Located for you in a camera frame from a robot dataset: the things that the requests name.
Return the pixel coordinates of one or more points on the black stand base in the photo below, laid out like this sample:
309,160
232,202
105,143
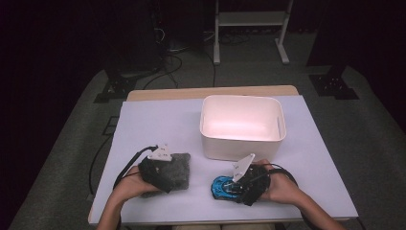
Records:
333,87
115,89

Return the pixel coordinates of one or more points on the wooden table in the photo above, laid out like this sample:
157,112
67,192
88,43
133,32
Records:
166,93

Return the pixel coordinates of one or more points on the white table sheet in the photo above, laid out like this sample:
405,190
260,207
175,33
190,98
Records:
159,121

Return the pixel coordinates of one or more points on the person's left hand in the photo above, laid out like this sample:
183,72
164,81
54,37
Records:
130,187

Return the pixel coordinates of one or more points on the person's right hand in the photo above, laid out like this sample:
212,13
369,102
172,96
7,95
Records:
282,188

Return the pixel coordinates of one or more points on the gray fuzzy cloth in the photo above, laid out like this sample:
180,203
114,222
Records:
180,172

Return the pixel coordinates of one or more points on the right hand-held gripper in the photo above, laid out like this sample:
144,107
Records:
255,183

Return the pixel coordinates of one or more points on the black floor socket frame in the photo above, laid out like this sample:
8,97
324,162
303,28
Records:
110,125

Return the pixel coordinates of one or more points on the white metal stand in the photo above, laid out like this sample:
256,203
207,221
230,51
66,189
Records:
252,18

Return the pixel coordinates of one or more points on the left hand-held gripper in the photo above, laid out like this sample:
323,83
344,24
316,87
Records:
153,172

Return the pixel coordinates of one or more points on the white plastic bin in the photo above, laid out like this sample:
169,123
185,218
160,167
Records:
242,124

